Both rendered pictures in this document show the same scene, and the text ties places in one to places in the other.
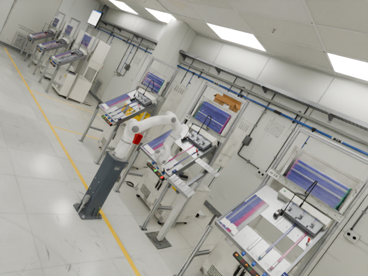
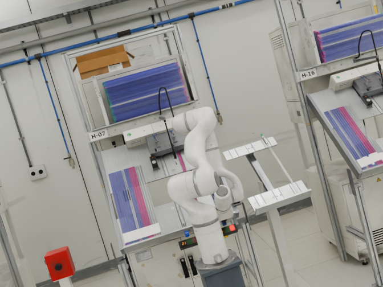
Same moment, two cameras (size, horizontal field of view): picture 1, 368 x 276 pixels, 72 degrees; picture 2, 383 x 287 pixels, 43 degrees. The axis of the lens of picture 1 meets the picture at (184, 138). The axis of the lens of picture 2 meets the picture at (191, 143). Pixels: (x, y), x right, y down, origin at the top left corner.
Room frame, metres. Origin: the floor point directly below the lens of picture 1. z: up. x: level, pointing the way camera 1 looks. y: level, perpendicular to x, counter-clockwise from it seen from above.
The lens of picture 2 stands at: (1.07, 2.02, 1.47)
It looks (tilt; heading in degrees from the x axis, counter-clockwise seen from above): 6 degrees down; 312
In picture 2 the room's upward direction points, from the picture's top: 16 degrees counter-clockwise
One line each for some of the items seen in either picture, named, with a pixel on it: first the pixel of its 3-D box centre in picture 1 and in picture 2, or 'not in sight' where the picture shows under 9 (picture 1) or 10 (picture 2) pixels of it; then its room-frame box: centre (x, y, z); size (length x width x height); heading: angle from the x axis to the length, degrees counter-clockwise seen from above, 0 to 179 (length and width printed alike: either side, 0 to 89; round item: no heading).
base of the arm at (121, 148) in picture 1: (121, 149); (211, 241); (2.50, 0.50, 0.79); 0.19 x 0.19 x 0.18
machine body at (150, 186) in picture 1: (171, 191); (186, 262); (3.47, -0.24, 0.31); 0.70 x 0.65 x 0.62; 49
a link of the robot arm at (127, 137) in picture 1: (131, 130); (191, 198); (2.53, 0.51, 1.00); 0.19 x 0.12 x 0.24; 26
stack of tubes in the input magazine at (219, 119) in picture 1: (213, 117); (146, 92); (3.34, -0.20, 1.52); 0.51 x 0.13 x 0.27; 49
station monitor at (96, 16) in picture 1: (96, 19); not in sight; (6.47, 3.39, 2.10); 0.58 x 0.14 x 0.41; 49
